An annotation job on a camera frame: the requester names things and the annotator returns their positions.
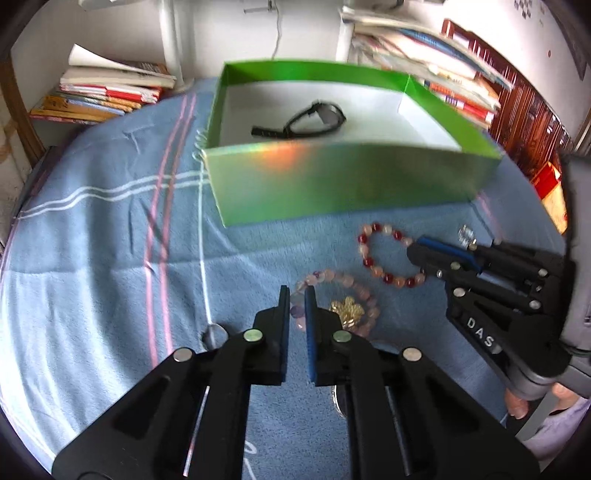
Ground white desk shelf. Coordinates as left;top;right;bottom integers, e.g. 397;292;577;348
78;0;358;88

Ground silver gem ring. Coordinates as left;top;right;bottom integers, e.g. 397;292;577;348
456;224;479;250

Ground person's right hand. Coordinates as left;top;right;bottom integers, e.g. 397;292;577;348
504;389;530;420

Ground small stack of books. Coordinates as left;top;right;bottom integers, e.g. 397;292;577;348
30;44;177;124

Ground red and white bead bracelet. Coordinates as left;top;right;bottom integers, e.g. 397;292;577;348
356;222;428;289

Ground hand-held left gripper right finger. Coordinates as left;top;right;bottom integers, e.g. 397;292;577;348
305;285;542;480

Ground red and yellow bag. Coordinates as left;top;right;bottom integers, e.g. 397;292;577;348
531;161;568;234

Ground green cardboard box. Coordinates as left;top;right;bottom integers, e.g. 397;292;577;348
203;59;504;228

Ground pink bead bracelet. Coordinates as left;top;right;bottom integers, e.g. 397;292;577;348
290;269;382;333

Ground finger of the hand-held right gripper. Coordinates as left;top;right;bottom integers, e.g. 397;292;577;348
406;244;563;320
417;234;572;278

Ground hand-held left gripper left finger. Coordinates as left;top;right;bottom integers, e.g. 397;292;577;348
52;285;291;480

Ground blue striped bed sheet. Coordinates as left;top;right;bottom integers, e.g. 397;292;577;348
0;76;568;480

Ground white cable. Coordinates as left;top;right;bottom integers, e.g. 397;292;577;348
270;0;285;61

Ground large stack of books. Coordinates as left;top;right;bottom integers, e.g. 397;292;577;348
341;4;515;130

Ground black sunglasses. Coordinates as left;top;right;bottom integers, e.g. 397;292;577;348
250;100;347;139

